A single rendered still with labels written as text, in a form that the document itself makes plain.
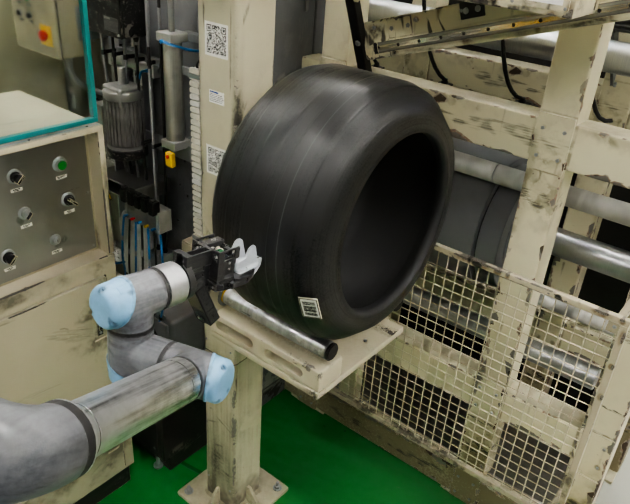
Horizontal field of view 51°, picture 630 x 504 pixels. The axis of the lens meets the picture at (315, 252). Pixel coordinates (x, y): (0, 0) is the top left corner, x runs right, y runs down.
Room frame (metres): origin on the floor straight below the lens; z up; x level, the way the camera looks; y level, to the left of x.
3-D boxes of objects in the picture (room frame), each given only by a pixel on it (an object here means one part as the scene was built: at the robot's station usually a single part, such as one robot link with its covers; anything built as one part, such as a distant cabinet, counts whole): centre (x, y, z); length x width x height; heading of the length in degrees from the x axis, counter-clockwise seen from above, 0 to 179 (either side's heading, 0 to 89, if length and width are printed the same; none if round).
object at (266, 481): (1.56, 0.22, 0.02); 0.27 x 0.27 x 0.04; 53
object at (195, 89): (1.58, 0.30, 1.19); 0.05 x 0.04 x 0.48; 143
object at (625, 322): (1.54, -0.38, 0.65); 0.90 x 0.02 x 0.70; 53
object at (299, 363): (1.31, 0.09, 0.84); 0.36 x 0.09 x 0.06; 53
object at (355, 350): (1.42, 0.00, 0.80); 0.37 x 0.36 x 0.02; 143
